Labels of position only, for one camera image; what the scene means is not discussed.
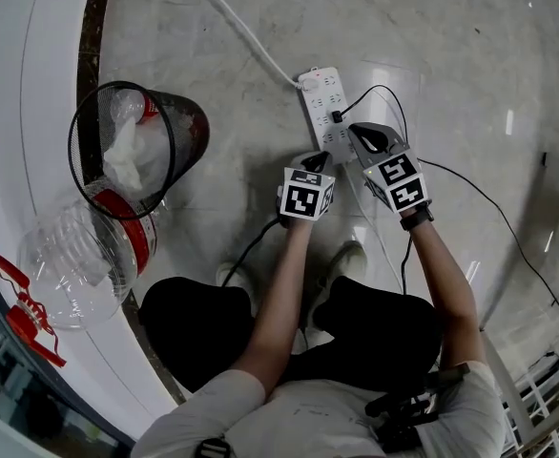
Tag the black waist harness gear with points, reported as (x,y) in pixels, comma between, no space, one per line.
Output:
(403,413)

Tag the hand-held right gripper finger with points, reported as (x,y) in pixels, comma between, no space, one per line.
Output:
(394,136)
(357,148)

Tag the white power strip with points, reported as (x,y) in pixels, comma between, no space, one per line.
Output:
(325,108)

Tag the person's black shorts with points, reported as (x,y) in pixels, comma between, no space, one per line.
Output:
(203,322)

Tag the crumpled white tissue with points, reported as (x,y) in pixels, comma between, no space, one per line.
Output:
(124,155)

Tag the person's right white shoe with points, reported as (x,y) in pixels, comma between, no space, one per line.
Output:
(346,260)

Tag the person's white shoe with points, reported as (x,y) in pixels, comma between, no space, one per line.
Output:
(234,275)
(346,260)

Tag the person's left forearm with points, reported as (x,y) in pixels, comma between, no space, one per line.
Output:
(279,303)

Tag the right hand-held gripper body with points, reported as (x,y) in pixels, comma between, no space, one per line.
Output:
(396,174)

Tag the person's white shirt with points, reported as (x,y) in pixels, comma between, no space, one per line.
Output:
(308,422)

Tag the person's right forearm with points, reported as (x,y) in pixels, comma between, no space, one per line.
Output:
(444,294)

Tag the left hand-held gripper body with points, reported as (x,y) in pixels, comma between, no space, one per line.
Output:
(303,198)

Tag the black mesh waste bin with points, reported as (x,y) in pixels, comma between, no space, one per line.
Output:
(184,127)

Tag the clear bottle with red label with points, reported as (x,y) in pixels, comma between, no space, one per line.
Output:
(129,105)

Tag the person's left white shoe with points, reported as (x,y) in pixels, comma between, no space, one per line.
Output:
(234,275)

